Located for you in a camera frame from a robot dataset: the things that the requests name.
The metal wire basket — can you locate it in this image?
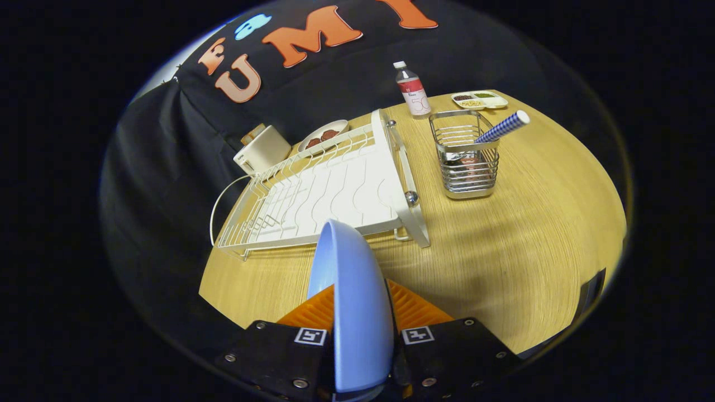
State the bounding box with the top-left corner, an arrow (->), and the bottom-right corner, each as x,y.
429,109 -> 501,200

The small plate with brown food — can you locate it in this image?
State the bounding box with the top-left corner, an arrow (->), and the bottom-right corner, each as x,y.
297,119 -> 350,154

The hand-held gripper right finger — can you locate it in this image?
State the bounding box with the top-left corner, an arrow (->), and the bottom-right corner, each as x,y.
388,279 -> 523,400

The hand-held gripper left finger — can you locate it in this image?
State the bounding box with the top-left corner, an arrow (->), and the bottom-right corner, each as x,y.
215,284 -> 336,402

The white toaster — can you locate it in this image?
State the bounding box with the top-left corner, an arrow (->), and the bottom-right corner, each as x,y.
233,125 -> 292,175

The clear bottle with red label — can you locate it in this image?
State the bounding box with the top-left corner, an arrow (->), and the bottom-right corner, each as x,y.
393,61 -> 432,119

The white wire dish rack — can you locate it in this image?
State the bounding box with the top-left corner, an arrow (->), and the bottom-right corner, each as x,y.
209,109 -> 431,262

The blue plate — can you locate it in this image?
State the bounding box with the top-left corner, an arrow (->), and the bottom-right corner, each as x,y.
307,219 -> 395,400

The black backdrop cloth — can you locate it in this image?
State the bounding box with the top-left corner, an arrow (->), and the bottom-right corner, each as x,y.
101,0 -> 559,358

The spoon with blue checked handle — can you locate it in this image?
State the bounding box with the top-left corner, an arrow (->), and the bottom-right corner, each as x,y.
447,109 -> 530,174

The white divided condiment tray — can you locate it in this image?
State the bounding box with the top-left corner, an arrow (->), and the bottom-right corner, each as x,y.
451,90 -> 509,110

